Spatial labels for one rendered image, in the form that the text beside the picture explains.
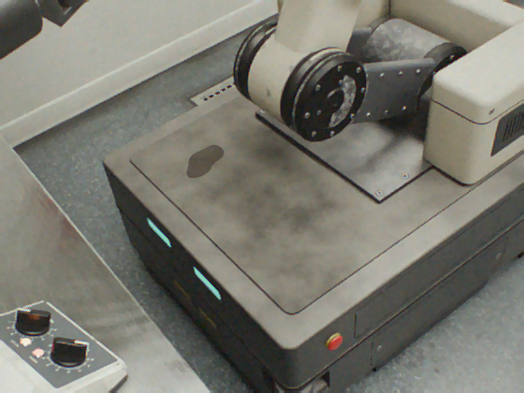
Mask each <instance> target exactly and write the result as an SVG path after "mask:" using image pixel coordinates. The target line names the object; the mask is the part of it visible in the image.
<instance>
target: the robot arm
mask: <svg viewBox="0 0 524 393"><path fill-rule="evenodd" d="M90 1H92V0H0V61H1V60H2V59H4V58H5V57H7V56H8V55H10V54H11V53H12V52H13V51H15V50H16V49H18V48H19V47H20V46H21V45H23V44H24V43H26V42H27V41H29V40H30V39H32V38H33V37H35V36H37V35H38V34H39V33H40V32H41V30H42V25H43V20H42V17H43V18H45V19H46V20H48V21H50V22H53V23H55V24H56V25H58V26H60V27H62V26H63V25H64V24H65V23H66V22H67V21H68V20H69V19H70V18H71V17H72V15H73V14H74V13H75V12H76V11H77V10H78V9H79V8H80V7H81V6H82V5H83V4H85V3H88V2H90Z"/></svg>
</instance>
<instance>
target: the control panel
mask: <svg viewBox="0 0 524 393"><path fill-rule="evenodd" d="M25 308H29V309H36V310H42V311H48V312H50V313H51V321H50V328H49V330H48V331H47V332H46V333H44V334H42V335H38V336H27V335H23V334H21V333H20V332H19V331H18V330H17V329H16V328H15V322H16V320H15V315H16V311H14V312H11V313H6V314H3V315H1V316H0V339H1V340H2V341H3V342H4V343H5V345H6V346H8V347H9V348H10V349H11V350H12V351H13V352H14V353H15V354H17V355H18V356H19V357H20V358H21V359H22V360H23V361H24V362H26V363H27V364H28V365H29V366H30V367H31V368H32V369H33V370H35V371H36V372H37V373H38V374H39V375H40V376H41V377H42V378H44V379H45V380H46V381H47V382H48V383H49V384H50V385H51V386H53V387H54V388H56V389H57V388H61V387H63V386H66V385H68V384H70V383H73V382H75V381H77V380H79V379H80V378H82V377H84V376H87V375H89V374H91V373H93V372H95V371H99V370H101V369H103V368H105V367H107V366H108V365H110V364H113V363H115V362H117V361H118V360H119V359H118V358H117V357H115V356H114V355H113V354H111V353H110V352H109V351H108V350H106V349H105V348H104V347H102V346H101V345H100V344H99V343H97V342H96V341H95V340H93V339H92V338H91V337H90V336H88V335H87V334H86V333H85V332H83V331H82V330H81V329H79V328H78V327H77V326H75V325H74V324H73V323H72V322H70V321H69V320H68V319H67V318H65V317H64V316H63V315H61V314H60V313H59V312H57V311H56V310H55V309H54V308H52V306H51V305H50V304H48V303H47V302H46V301H42V302H39V303H37V304H34V305H31V306H28V307H25ZM54 337H63V338H68V339H74V340H80V341H86V342H88V343H89V346H88V352H87V356H86V359H85V361H84V362H83V363H82V364H81V365H79V366H77V367H73V368H67V367H62V366H59V365H57V364H55V363H54V362H53V361H52V360H51V346H52V339H53V338H54ZM25 338H26V339H29V340H30V342H29V343H27V344H25V343H22V339H25ZM37 349H40V350H42V351H43V354H42V355H40V356H38V355H35V354H34V352H35V350H37Z"/></svg>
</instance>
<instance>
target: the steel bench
mask: <svg viewBox="0 0 524 393"><path fill-rule="evenodd" d="M41 300H43V301H46V302H49V303H50V304H51V305H52V306H53V307H55V308H56V309H57V310H59V311H60V312H61V313H63V314H64V315H65V316H66V317H68V318H69V319H70V320H72V321H73V322H74V323H75V324H77V325H78V326H79V327H80V328H82V329H83V330H84V331H86V332H87V333H88V334H90V335H91V336H92V337H93V338H95V339H96V340H97V341H98V342H100V343H101V344H103V345H104V346H105V347H106V348H108V349H109V350H110V351H111V352H112V353H113V354H114V355H115V356H117V357H118V358H120V359H121V360H122V361H123V362H125V364H126V366H127V369H126V372H127V375H128V377H127V378H126V379H125V380H124V381H123V382H122V383H121V384H120V385H119V386H118V387H117V388H116V389H115V390H114V391H113V392H112V393H211V392H210V390H209V389H208V388H207V387H206V385H205V384H204V383H203V382H202V381H201V379H200V378H199V377H198V376H197V374H196V373H195V372H194V370H193V369H192V368H191V367H190V366H189V364H188V363H187V362H186V361H185V359H184V358H183V357H182V356H181V354H180V353H179V352H178V351H177V349H176V348H175V347H174V346H173V345H172V343H171V342H170V341H169V340H168V338H167V337H166V336H165V335H164V333H163V332H162V331H161V330H160V328H159V327H158V326H157V325H156V324H155V322H154V321H153V320H152V318H151V317H150V316H149V315H148V314H147V312H146V311H145V310H144V308H143V307H142V306H141V305H140V303H139V302H138V301H137V300H136V298H135V297H134V296H133V295H132V294H131V293H130V292H129V291H128V289H127V288H126V287H125V286H124V284H123V283H122V282H121V281H120V279H119V278H118V277H117V276H116V275H115V273H114V272H113V271H112V270H111V268H110V267H109V266H108V265H107V263H106V262H105V261H104V260H103V258H102V257H101V256H100V255H99V254H98V252H97V251H96V250H95V248H94V247H93V246H92V245H91V243H90V242H89V241H88V240H87V239H86V238H85V237H84V236H83V235H82V233H81V232H80V231H79V230H78V228H77V227H76V226H75V225H74V223H73V222H72V221H71V220H70V219H69V217H68V216H67V215H66V213H65V212H64V211H63V210H62V209H61V207H60V206H59V205H58V204H57V202H56V201H55V200H54V199H53V197H52V196H51V195H50V194H49V192H48V191H47V190H46V189H45V187H44V186H43V185H42V184H41V183H40V181H39V180H38V179H37V178H36V176H35V175H34V174H33V173H32V171H31V170H30V169H29V168H28V166H27V165H25V164H24V162H23V161H22V160H21V158H20V157H19V156H18V155H17V154H16V152H15V151H14V150H13V149H12V148H11V146H10V145H9V144H7V142H6V141H5V140H4V137H3V136H2V135H1V134H0V314H3V313H7V312H10V311H13V310H16V309H17V308H20V307H24V306H27V305H30V304H33V303H36V302H39V301H41Z"/></svg>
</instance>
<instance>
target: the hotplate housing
mask: <svg viewBox="0 0 524 393"><path fill-rule="evenodd" d="M47 303H48V304H50V303H49V302H47ZM50 305H51V304H50ZM51 306H52V305H51ZM52 308H54V309H55V310H56V311H57V312H59V313H60V314H61V315H63V316H64V317H65V318H67V319H68V320H69V321H70V322H72V323H73V324H74V325H75V326H77V327H78V328H79V329H81V330H82V331H83V332H85V333H86V334H87V335H88V336H90V337H91V338H92V339H93V340H95V341H96V342H97V343H99V344H100V345H101V346H102V347H104V348H105V349H106V350H108V351H109V352H110V353H111V354H113V353H112V352H111V351H110V350H109V349H108V348H106V347H105V346H104V345H103V344H101V343H100V342H98V341H97V340H96V339H95V338H93V337H92V336H91V335H90V334H88V333H87V332H86V331H84V330H83V329H82V328H81V327H79V326H78V325H77V324H75V323H74V322H73V321H72V320H70V319H69V318H68V317H66V316H65V315H64V314H63V313H61V312H60V311H59V310H57V309H56V308H55V307H53V306H52ZM0 353H1V354H3V355H4V356H5V357H6V358H7V360H8V361H9V362H10V363H12V364H13V365H14V366H15V367H16V368H17V369H18V370H19V371H20V372H21V373H23V374H24V375H25V376H26V377H27V378H28V379H29V380H30V381H31V382H32V383H33V385H34V386H35V388H36V393H112V392H113V391H114V390H115V389H116V388H117V387H118V386H119V385H120V384H121V383H122V382H123V381H124V380H125V379H126V378H127V377H128V375H127V372H126V369H127V366H126V364H125V362H123V361H122V360H121V359H120V358H118V357H117V356H115V355H114V354H113V355H114V356H115V357H117V358H118V359H119V360H118V361H117V362H115V363H113V364H110V365H108V366H107V367H105V368H103V369H101V370H99V371H95V372H93V373H91V374H89V375H87V376H84V377H82V378H80V379H79V380H77V381H75V382H73V383H70V384H68V385H66V386H63V387H61V388H57V389H56V388H54V387H53V386H51V385H50V384H49V383H48V382H47V381H46V380H45V379H44V378H42V377H41V376H40V375H39V374H38V373H37V372H36V371H35V370H33V369H32V368H31V367H30V366H29V365H28V364H27V363H26V362H24V361H23V360H22V359H21V358H20V357H19V356H18V355H17V354H15V353H14V352H13V351H12V350H11V349H10V348H9V347H8V346H6V345H5V343H4V342H3V341H2V340H1V339H0Z"/></svg>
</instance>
